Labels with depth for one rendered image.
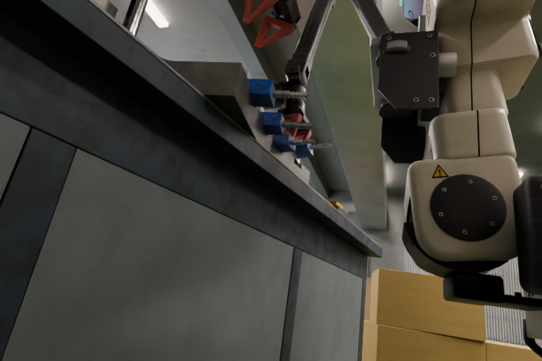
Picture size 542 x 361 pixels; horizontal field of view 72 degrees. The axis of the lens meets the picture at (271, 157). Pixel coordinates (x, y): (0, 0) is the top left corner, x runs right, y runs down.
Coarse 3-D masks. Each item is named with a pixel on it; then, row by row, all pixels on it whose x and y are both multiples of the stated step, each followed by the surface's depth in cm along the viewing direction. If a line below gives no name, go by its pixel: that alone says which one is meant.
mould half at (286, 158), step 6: (270, 150) 83; (276, 150) 86; (276, 156) 86; (282, 156) 89; (288, 156) 91; (282, 162) 88; (288, 162) 91; (294, 168) 94; (300, 168) 97; (300, 174) 97; (306, 174) 101; (306, 180) 101
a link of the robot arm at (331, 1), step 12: (324, 0) 120; (312, 12) 119; (324, 12) 118; (312, 24) 117; (324, 24) 120; (312, 36) 115; (300, 48) 114; (312, 48) 114; (288, 60) 112; (300, 60) 111; (312, 60) 115; (300, 72) 109
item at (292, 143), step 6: (276, 138) 86; (282, 138) 85; (288, 138) 85; (276, 144) 85; (282, 144) 85; (288, 144) 84; (294, 144) 85; (300, 144) 85; (282, 150) 88; (288, 150) 87; (294, 150) 87
